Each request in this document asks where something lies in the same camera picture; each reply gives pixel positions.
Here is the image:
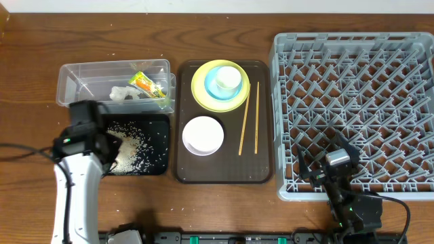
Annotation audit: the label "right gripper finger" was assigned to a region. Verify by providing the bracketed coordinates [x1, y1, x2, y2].
[335, 132, 360, 161]
[297, 146, 311, 180]

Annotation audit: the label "white tissue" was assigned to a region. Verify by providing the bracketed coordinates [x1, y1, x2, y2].
[109, 86, 141, 101]

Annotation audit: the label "rice grains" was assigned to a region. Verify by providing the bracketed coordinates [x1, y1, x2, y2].
[105, 123, 169, 176]

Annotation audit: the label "green orange snack wrapper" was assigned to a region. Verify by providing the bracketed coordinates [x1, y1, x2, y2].
[128, 71, 165, 98]

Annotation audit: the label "white bowl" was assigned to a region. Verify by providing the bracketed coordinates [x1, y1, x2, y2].
[182, 116, 224, 156]

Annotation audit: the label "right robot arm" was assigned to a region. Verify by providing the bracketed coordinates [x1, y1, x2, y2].
[297, 135, 382, 243]

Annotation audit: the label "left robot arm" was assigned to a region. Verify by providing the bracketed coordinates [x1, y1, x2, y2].
[51, 100, 122, 243]

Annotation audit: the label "grey dishwasher rack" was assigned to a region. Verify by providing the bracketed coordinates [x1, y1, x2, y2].
[269, 32, 433, 201]

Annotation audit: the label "black rectangular tray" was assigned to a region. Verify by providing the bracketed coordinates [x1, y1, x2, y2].
[100, 113, 171, 176]

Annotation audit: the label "dark brown serving tray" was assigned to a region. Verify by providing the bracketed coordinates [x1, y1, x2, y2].
[173, 60, 274, 184]

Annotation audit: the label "clear plastic bin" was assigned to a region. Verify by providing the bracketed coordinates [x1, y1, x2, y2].
[56, 59, 176, 114]

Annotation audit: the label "left wooden chopstick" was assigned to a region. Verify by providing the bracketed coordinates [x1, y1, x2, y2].
[238, 86, 251, 156]

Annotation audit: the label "white cup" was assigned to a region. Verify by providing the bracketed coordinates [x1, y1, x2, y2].
[215, 66, 241, 100]

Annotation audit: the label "yellow plate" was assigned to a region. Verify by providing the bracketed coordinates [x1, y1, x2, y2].
[191, 60, 250, 113]

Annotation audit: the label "light blue bowl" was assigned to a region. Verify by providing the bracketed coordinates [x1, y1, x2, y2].
[204, 66, 242, 100]

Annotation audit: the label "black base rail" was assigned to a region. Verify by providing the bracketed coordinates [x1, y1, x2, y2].
[98, 224, 408, 244]

